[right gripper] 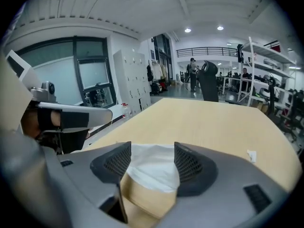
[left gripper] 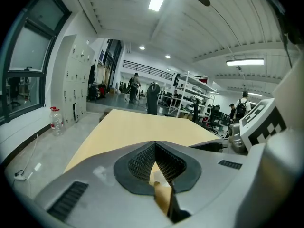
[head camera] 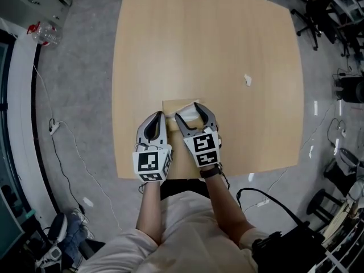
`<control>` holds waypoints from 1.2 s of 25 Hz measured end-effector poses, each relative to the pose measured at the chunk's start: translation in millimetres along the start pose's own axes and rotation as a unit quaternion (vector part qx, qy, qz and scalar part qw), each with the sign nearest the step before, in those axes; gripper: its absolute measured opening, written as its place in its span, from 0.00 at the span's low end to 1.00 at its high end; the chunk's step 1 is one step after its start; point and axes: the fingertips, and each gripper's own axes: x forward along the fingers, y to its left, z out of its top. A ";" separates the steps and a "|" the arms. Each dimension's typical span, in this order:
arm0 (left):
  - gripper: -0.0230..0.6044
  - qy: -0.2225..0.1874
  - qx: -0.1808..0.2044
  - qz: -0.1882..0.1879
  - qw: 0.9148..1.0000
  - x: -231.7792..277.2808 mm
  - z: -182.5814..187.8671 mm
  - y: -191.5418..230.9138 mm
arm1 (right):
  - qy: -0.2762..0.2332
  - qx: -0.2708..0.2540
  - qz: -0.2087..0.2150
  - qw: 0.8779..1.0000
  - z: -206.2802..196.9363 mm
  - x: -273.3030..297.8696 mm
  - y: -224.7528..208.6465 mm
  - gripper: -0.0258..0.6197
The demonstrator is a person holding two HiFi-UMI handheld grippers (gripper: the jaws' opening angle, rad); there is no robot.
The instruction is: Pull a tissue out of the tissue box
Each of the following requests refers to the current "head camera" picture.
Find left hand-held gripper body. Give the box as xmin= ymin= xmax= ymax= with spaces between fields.
xmin=131 ymin=142 xmax=175 ymax=184

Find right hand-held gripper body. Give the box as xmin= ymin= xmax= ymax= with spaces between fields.
xmin=183 ymin=125 xmax=223 ymax=169

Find small tan cardboard box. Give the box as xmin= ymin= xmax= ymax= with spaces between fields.
xmin=162 ymin=97 xmax=206 ymax=133

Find black shoulder bag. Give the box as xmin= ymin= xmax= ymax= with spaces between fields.
xmin=236 ymin=187 xmax=327 ymax=273

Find person's left forearm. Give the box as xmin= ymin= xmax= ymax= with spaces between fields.
xmin=135 ymin=180 xmax=166 ymax=245

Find person's right forearm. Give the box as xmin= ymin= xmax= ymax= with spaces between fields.
xmin=200 ymin=163 xmax=256 ymax=245

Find dark wristwatch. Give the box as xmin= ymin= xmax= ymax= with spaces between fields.
xmin=199 ymin=164 xmax=224 ymax=179

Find person's black trousers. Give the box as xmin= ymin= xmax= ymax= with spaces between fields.
xmin=160 ymin=179 xmax=212 ymax=202

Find wooden table with white legs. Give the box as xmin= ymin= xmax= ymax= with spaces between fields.
xmin=111 ymin=0 xmax=305 ymax=181

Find person's white shirt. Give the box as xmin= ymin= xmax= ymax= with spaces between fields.
xmin=76 ymin=193 xmax=285 ymax=273

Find black round stool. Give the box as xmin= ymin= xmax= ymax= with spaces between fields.
xmin=306 ymin=188 xmax=345 ymax=225

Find clear plastic jug red cap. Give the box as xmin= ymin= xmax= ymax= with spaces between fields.
xmin=26 ymin=21 xmax=64 ymax=49

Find black office chair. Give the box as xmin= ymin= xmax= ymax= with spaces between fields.
xmin=289 ymin=0 xmax=340 ymax=51

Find white floor cable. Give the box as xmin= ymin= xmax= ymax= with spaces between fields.
xmin=57 ymin=121 xmax=122 ymax=233

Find black floor cable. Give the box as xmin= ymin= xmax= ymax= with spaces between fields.
xmin=48 ymin=118 xmax=85 ymax=213

